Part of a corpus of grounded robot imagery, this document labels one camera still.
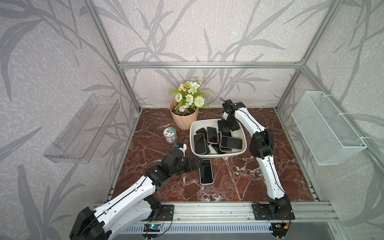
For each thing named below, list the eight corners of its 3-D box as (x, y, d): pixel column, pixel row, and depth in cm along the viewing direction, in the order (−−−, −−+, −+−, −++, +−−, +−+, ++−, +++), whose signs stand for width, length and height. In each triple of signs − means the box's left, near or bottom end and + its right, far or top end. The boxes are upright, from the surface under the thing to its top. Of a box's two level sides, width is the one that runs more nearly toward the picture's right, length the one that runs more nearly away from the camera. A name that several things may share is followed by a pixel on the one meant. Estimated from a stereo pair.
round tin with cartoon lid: (165, 144, 102) (162, 136, 95) (167, 134, 107) (164, 126, 100) (176, 144, 102) (174, 136, 95) (177, 134, 107) (175, 126, 100)
